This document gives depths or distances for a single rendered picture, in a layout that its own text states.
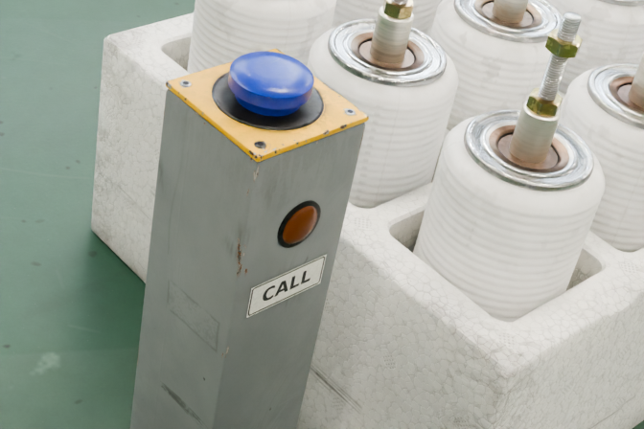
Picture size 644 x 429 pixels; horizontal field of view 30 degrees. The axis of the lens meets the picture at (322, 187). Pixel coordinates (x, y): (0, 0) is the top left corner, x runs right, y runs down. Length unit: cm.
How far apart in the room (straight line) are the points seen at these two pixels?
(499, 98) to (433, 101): 9
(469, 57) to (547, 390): 23
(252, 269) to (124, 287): 35
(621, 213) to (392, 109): 16
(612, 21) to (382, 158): 23
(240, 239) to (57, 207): 45
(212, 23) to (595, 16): 28
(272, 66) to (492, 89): 28
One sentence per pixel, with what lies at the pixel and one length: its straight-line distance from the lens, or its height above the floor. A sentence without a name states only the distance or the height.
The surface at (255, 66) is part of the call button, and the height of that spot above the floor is 33.
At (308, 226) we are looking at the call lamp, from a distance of 58.
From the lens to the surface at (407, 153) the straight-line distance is 75.
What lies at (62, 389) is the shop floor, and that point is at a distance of 85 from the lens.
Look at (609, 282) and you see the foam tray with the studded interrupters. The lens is 74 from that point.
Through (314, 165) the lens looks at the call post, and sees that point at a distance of 57.
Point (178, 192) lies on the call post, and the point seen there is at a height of 26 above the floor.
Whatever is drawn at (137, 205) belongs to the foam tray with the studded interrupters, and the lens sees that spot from 90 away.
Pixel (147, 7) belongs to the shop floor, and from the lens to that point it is 128.
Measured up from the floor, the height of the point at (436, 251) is 19.
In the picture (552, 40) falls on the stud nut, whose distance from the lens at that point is 66.
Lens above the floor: 62
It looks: 36 degrees down
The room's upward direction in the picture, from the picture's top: 12 degrees clockwise
